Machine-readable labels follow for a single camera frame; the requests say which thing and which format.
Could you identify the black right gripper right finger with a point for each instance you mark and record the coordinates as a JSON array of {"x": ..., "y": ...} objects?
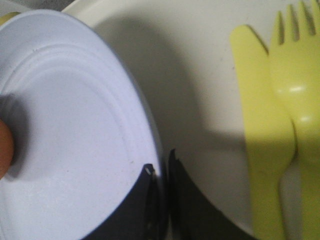
[{"x": 193, "y": 217}]

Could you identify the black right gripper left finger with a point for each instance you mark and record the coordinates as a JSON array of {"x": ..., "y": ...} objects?
[{"x": 138, "y": 215}]

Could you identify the light blue plastic plate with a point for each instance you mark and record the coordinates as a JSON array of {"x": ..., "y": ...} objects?
[{"x": 82, "y": 129}]

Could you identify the orange fruit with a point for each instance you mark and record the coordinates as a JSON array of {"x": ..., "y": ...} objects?
[{"x": 6, "y": 148}]

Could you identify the cream plastic tray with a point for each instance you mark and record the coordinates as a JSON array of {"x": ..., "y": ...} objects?
[{"x": 180, "y": 53}]

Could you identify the yellow plastic knife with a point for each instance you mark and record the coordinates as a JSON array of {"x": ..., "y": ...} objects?
[{"x": 268, "y": 130}]

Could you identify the yellow plastic fork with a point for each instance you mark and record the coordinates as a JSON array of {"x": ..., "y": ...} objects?
[{"x": 294, "y": 56}]

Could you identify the yellow lemon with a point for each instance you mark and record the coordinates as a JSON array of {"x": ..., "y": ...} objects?
[{"x": 8, "y": 16}]

